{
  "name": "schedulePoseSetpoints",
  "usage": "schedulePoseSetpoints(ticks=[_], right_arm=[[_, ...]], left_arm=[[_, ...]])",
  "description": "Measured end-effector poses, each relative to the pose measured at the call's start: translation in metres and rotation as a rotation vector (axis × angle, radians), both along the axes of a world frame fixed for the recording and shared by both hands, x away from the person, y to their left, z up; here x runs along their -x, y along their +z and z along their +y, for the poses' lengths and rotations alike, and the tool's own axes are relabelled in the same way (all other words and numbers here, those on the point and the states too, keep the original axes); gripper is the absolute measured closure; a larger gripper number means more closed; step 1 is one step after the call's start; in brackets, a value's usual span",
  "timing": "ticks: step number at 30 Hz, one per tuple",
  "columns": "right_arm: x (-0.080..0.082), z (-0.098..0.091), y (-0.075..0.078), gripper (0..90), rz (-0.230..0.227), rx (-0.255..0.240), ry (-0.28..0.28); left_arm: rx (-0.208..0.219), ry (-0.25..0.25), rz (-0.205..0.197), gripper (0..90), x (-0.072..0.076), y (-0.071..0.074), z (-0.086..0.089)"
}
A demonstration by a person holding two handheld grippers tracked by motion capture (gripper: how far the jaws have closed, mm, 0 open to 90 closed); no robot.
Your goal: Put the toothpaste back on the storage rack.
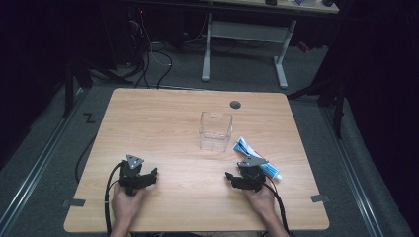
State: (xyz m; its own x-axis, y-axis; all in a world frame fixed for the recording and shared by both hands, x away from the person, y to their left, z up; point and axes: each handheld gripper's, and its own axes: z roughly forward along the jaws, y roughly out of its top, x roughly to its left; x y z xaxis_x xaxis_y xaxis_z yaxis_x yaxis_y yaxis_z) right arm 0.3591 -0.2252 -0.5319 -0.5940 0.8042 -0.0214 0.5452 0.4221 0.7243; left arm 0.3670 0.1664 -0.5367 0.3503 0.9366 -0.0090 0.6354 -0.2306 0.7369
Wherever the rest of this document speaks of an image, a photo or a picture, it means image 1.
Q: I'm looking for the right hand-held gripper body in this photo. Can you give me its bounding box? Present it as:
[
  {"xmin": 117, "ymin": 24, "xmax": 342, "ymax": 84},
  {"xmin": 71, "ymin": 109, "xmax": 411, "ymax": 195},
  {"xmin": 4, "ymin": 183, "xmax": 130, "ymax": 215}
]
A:
[{"xmin": 236, "ymin": 155, "xmax": 270, "ymax": 194}]

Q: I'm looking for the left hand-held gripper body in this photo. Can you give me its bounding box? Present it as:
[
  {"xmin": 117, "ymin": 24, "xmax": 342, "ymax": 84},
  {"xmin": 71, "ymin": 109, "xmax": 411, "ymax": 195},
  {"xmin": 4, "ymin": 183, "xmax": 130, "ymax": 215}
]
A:
[{"xmin": 118, "ymin": 153, "xmax": 150, "ymax": 198}]

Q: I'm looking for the blue white toothpaste tube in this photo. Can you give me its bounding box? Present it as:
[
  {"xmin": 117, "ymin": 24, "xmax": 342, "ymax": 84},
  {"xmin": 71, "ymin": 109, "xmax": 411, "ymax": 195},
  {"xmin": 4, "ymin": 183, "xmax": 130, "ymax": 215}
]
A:
[{"xmin": 232, "ymin": 135, "xmax": 285, "ymax": 182}]

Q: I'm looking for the clear plastic container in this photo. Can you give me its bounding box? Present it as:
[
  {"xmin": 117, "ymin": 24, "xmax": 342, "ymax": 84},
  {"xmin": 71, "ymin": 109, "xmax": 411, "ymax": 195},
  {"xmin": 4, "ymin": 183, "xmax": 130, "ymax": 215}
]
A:
[{"xmin": 198, "ymin": 111, "xmax": 234, "ymax": 153}]

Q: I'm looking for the person's right hand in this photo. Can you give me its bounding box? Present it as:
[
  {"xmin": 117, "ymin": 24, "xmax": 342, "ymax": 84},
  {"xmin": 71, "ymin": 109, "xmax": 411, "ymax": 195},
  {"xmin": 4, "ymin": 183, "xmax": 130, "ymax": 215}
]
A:
[{"xmin": 244, "ymin": 185, "xmax": 278, "ymax": 221}]

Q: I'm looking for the person's left hand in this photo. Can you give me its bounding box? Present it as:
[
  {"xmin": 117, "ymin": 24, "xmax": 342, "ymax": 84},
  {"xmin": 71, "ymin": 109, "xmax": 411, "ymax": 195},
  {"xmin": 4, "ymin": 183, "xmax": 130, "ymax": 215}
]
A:
[{"xmin": 110, "ymin": 185, "xmax": 146, "ymax": 228}]

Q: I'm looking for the black metal stand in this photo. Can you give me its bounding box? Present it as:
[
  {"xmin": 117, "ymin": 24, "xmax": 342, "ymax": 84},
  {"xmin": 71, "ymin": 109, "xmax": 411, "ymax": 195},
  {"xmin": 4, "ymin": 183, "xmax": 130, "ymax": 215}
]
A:
[
  {"xmin": 286, "ymin": 77, "xmax": 348, "ymax": 140},
  {"xmin": 61, "ymin": 58, "xmax": 134, "ymax": 119}
]

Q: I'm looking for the dark computer tower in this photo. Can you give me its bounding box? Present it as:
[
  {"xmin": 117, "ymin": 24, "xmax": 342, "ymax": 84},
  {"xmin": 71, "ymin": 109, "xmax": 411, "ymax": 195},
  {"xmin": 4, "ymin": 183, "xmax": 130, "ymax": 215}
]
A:
[{"xmin": 124, "ymin": 5, "xmax": 151, "ymax": 68}]

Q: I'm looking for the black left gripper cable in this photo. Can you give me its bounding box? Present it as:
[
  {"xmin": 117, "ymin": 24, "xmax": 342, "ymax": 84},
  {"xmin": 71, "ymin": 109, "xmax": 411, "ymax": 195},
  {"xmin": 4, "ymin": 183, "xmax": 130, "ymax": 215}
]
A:
[{"xmin": 104, "ymin": 160, "xmax": 126, "ymax": 237}]

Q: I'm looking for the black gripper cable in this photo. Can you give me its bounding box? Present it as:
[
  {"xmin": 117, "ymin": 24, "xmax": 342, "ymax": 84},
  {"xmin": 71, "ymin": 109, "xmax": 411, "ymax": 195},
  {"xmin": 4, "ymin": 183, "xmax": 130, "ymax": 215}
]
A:
[
  {"xmin": 104, "ymin": 160, "xmax": 126, "ymax": 237},
  {"xmin": 262, "ymin": 182, "xmax": 292, "ymax": 237}
]

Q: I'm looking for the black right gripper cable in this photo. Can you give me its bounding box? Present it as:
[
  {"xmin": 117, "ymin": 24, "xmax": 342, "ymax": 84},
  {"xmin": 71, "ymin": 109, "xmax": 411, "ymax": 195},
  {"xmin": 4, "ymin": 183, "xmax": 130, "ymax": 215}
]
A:
[{"xmin": 262, "ymin": 182, "xmax": 292, "ymax": 237}]

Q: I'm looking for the metal floor rail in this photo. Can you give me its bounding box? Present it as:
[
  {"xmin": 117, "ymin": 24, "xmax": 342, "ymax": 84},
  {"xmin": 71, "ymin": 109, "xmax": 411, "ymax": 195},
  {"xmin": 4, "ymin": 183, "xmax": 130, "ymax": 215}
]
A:
[
  {"xmin": 320, "ymin": 106, "xmax": 384, "ymax": 237},
  {"xmin": 0, "ymin": 88, "xmax": 87, "ymax": 228}
]

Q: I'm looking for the black floor cable bundle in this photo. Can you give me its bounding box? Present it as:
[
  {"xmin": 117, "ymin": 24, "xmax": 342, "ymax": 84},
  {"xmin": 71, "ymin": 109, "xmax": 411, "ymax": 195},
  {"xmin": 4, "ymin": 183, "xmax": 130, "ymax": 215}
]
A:
[{"xmin": 132, "ymin": 48, "xmax": 152, "ymax": 89}]

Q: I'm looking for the black looped floor cable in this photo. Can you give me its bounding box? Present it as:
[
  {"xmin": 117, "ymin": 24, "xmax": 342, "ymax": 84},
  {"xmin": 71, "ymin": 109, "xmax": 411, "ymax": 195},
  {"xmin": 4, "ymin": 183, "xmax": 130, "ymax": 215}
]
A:
[{"xmin": 155, "ymin": 49, "xmax": 174, "ymax": 90}]

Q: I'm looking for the white thin cable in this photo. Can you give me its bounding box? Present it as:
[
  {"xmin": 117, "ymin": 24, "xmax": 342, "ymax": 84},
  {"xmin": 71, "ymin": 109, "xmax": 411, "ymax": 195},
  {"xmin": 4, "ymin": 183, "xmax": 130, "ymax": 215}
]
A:
[{"xmin": 128, "ymin": 19, "xmax": 172, "ymax": 67}]

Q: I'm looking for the white frame desk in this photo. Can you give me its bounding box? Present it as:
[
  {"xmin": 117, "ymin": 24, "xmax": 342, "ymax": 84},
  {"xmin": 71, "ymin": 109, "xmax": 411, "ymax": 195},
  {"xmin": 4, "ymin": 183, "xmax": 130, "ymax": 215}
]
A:
[{"xmin": 201, "ymin": 0, "xmax": 341, "ymax": 90}]

